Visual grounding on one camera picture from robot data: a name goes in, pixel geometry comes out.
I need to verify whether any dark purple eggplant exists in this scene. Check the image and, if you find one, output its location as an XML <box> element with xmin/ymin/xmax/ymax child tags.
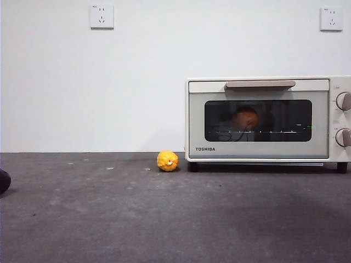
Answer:
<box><xmin>0</xmin><ymin>169</ymin><xmax>12</xmax><ymax>194</ymax></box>

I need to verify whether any brown potato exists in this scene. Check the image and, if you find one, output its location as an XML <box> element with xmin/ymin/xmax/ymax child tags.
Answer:
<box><xmin>233</xmin><ymin>106</ymin><xmax>260</xmax><ymax>129</ymax></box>

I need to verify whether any cream toaster oven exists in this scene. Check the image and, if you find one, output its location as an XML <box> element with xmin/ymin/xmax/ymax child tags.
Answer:
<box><xmin>184</xmin><ymin>76</ymin><xmax>351</xmax><ymax>174</ymax></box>

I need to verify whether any white wall socket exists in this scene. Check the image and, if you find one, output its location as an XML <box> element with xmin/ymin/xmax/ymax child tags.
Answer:
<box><xmin>319</xmin><ymin>7</ymin><xmax>343</xmax><ymax>32</ymax></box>
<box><xmin>90</xmin><ymin>3</ymin><xmax>115</xmax><ymax>30</ymax></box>

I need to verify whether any small beige oven knob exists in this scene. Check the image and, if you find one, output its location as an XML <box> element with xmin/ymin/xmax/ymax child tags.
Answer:
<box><xmin>335</xmin><ymin>128</ymin><xmax>351</xmax><ymax>147</ymax></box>

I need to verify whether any cream glass oven door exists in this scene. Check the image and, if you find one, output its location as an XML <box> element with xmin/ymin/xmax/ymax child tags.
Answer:
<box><xmin>188</xmin><ymin>79</ymin><xmax>330</xmax><ymax>159</ymax></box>

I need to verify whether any large beige oven knob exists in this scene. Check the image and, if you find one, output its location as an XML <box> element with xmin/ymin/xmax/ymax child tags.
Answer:
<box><xmin>336</xmin><ymin>92</ymin><xmax>351</xmax><ymax>111</ymax></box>

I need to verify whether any wire oven rack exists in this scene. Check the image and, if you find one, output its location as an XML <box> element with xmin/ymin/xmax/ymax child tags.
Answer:
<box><xmin>207</xmin><ymin>128</ymin><xmax>313</xmax><ymax>136</ymax></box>

